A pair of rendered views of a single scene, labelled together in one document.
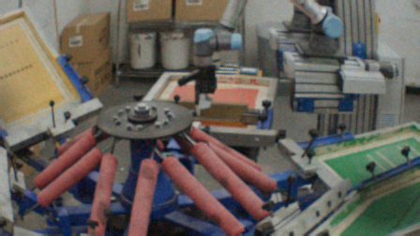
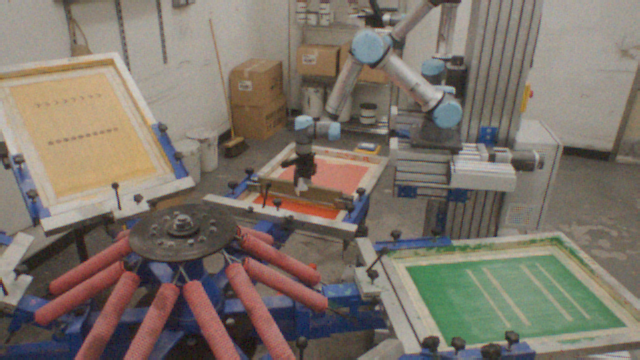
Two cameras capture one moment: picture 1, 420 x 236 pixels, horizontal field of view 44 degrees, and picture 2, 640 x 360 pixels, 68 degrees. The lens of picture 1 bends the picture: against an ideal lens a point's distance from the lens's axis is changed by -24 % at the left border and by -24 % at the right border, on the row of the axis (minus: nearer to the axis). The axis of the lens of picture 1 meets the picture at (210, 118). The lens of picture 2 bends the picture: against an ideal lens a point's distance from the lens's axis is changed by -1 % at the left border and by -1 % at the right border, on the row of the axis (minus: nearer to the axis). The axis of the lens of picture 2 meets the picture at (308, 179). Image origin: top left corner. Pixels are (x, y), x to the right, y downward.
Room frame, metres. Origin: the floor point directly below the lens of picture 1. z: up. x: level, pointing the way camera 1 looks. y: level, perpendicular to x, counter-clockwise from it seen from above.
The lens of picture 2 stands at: (0.72, -0.37, 2.03)
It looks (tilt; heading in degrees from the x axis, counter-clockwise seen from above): 26 degrees down; 11
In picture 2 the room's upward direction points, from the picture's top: 1 degrees clockwise
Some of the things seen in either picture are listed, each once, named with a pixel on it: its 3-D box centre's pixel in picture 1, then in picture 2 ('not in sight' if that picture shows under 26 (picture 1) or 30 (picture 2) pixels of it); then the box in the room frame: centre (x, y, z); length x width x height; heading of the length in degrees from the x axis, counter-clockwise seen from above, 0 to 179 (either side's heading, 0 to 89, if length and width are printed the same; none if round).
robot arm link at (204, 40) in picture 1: (203, 42); (304, 129); (2.60, 0.02, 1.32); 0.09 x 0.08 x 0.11; 97
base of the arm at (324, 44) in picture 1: (322, 39); (436, 125); (2.80, -0.54, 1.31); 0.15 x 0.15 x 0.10
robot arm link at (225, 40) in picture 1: (227, 40); (327, 129); (2.63, -0.07, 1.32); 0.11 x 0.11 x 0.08; 7
